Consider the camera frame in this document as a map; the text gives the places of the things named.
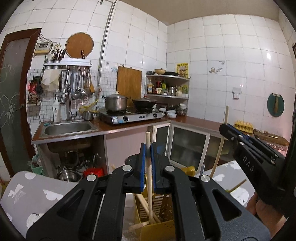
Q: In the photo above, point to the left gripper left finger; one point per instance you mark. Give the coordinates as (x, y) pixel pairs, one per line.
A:
(94, 208)

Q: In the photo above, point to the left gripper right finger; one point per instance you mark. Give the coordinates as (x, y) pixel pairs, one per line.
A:
(202, 209)

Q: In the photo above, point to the long wooden chopstick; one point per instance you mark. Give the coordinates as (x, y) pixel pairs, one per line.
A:
(226, 116)

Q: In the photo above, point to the kitchen counter cabinets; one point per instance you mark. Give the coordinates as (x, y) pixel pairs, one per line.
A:
(185, 140)

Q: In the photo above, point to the steel kitchen sink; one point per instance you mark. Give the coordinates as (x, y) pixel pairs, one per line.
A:
(66, 128)

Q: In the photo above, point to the right hand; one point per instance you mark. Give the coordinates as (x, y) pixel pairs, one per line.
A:
(270, 217)

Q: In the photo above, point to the yellow perforated utensil holder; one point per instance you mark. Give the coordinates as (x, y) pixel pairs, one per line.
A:
(157, 213)

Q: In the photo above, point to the yellow egg tray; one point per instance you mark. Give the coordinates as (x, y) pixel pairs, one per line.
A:
(244, 126)

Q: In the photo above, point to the grey patterned tablecloth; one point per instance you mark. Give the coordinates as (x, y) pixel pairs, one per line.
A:
(29, 196)

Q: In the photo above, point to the small steel saucepan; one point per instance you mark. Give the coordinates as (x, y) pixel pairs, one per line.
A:
(88, 115)

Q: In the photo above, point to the steel gas stove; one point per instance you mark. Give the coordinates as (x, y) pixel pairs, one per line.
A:
(129, 116)

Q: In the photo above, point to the white soap bottle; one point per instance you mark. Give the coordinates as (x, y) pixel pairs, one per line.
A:
(56, 111)

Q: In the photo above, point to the steel cooking pot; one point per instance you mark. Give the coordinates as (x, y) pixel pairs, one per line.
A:
(115, 102)

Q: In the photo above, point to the black wok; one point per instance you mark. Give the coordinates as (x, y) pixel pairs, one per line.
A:
(144, 103)

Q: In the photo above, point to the rectangular wooden cutting board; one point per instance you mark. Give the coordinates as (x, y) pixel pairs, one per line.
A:
(129, 82)

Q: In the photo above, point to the round wooden cutting board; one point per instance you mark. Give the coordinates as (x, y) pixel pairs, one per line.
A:
(79, 45)

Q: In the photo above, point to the dark framed glass door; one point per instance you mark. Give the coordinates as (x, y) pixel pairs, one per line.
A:
(16, 57)

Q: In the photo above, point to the green round wall board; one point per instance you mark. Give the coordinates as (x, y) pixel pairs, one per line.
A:
(275, 105)

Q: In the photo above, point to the yellow wall poster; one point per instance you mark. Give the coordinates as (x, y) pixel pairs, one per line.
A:
(183, 70)

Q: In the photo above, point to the wire wall basket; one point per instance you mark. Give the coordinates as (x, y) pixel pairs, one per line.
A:
(35, 90)

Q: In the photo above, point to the corner wall shelf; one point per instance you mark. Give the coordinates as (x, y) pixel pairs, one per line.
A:
(169, 86)

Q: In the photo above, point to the wall utensil rack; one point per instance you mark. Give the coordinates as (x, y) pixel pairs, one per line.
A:
(66, 62)

